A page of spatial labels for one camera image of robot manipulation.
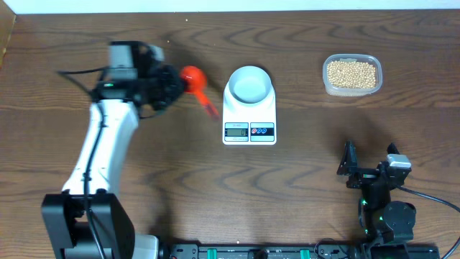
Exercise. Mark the clear plastic container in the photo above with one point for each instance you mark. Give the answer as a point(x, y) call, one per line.
point(353, 92)

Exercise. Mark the red plastic scoop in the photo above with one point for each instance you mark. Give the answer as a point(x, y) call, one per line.
point(195, 84)

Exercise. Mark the grey plastic bowl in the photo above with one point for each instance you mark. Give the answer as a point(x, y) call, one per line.
point(250, 84)

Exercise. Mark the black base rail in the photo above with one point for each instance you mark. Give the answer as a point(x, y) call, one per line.
point(322, 250)

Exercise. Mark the soybeans in container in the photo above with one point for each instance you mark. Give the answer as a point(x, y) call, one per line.
point(353, 74)

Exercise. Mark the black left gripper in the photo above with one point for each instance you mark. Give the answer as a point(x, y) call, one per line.
point(175, 89)

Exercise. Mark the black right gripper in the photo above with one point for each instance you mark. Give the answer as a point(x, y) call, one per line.
point(348, 166)

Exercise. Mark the white digital kitchen scale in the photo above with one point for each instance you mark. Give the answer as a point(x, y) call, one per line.
point(249, 123)

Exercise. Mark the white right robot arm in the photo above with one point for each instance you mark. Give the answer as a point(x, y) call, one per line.
point(388, 224)

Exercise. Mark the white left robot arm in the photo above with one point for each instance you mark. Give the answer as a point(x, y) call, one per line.
point(86, 219)

